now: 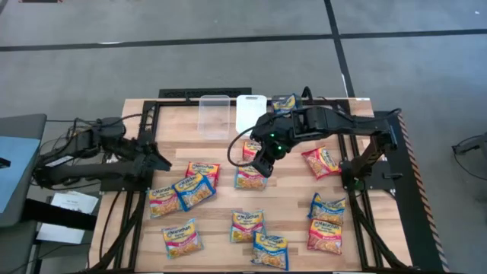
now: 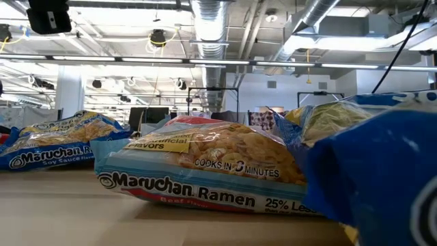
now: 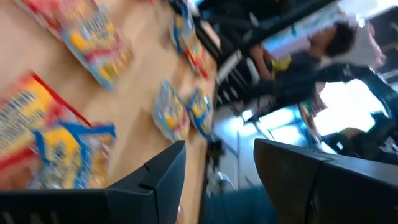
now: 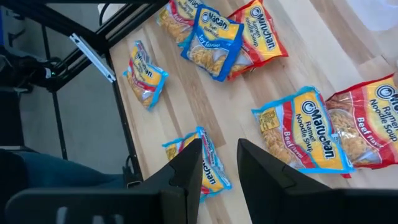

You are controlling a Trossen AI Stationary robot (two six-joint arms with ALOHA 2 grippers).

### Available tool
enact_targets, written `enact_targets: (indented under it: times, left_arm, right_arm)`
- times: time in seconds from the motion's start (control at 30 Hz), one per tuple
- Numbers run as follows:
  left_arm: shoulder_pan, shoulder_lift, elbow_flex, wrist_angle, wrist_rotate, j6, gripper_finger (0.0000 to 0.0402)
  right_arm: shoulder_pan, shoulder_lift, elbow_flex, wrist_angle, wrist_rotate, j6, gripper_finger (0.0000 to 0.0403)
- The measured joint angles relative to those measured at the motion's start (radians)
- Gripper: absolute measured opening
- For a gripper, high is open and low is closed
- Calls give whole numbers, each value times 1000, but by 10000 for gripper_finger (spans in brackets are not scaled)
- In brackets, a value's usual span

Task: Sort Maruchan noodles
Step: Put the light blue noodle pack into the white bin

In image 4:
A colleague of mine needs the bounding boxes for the black aluminium table frame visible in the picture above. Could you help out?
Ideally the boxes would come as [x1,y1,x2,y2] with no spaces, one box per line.
[0,0,170,187]

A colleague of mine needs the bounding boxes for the red Maruchan ramen packet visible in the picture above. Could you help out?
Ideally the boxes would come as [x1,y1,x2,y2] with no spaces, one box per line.
[226,0,289,81]
[325,73,398,180]

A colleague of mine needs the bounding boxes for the dark blue Maruchan ramen packet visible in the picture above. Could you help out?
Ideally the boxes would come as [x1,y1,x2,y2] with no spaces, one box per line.
[180,4,245,83]

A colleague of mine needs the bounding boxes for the person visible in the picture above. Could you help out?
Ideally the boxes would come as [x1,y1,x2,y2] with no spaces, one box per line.
[0,149,127,191]

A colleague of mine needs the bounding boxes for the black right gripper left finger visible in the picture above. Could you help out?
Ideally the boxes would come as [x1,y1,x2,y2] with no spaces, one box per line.
[139,139,204,224]

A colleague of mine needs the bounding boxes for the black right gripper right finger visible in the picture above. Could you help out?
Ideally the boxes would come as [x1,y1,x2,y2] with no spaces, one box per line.
[238,139,343,224]

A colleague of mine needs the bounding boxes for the silver frame bracket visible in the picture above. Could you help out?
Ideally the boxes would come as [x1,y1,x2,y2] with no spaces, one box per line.
[68,32,117,84]

